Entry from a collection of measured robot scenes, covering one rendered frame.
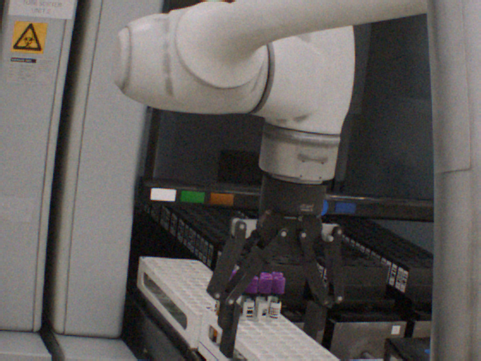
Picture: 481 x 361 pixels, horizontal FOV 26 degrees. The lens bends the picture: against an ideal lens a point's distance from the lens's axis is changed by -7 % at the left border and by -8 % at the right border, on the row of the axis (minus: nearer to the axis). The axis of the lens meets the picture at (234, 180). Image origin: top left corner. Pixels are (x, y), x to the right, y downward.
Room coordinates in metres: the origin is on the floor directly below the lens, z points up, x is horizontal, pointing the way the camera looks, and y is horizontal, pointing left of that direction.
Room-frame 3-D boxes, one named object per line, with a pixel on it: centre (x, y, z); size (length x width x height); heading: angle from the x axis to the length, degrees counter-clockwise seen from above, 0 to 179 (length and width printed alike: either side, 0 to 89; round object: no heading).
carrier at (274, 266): (1.70, -0.08, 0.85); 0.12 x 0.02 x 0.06; 111
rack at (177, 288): (1.56, 0.03, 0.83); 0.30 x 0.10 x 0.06; 21
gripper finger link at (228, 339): (1.28, -0.02, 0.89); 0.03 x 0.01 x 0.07; 21
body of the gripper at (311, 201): (1.30, -0.07, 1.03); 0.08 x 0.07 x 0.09; 111
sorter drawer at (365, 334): (1.98, -0.14, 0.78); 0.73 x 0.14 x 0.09; 21
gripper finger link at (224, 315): (1.27, 0.00, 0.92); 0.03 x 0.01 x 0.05; 111
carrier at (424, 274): (1.81, -0.36, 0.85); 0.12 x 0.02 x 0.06; 110
